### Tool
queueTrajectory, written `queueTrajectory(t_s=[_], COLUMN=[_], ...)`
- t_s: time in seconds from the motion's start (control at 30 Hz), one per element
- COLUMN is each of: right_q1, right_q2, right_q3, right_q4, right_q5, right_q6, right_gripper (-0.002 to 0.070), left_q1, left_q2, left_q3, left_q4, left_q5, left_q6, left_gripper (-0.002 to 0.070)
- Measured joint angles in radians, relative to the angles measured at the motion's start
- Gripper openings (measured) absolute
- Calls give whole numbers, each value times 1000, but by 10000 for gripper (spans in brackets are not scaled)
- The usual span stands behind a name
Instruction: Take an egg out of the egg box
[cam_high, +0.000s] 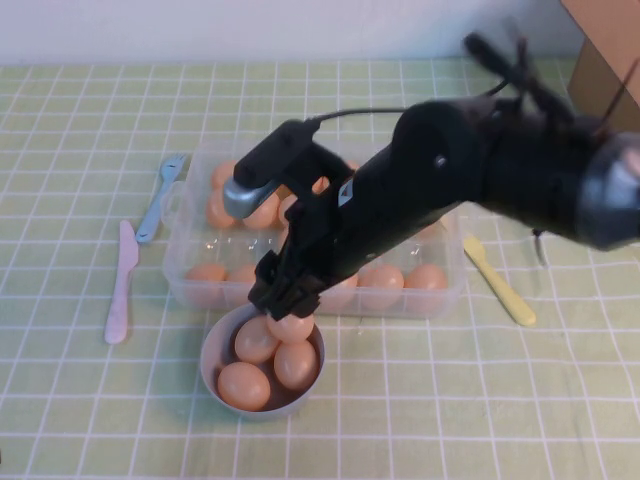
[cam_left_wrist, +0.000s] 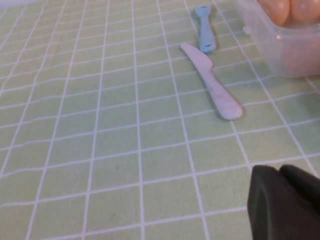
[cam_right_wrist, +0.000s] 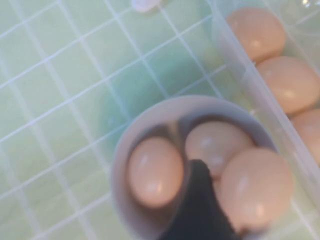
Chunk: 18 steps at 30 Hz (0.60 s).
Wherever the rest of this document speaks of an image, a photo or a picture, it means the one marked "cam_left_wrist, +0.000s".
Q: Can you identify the clear plastic egg box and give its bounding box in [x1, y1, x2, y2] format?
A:
[234, 0, 320, 79]

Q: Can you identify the green white checkered tablecloth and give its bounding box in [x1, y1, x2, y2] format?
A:
[0, 0, 320, 240]

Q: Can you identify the beige egg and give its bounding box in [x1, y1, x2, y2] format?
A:
[257, 0, 293, 27]
[291, 0, 320, 25]

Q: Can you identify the pale pink plastic knife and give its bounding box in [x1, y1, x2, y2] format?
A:
[180, 42, 243, 121]

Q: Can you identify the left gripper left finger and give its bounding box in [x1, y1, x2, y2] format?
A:
[246, 164, 320, 240]

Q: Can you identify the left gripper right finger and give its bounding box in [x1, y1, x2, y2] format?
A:
[278, 163, 320, 215]

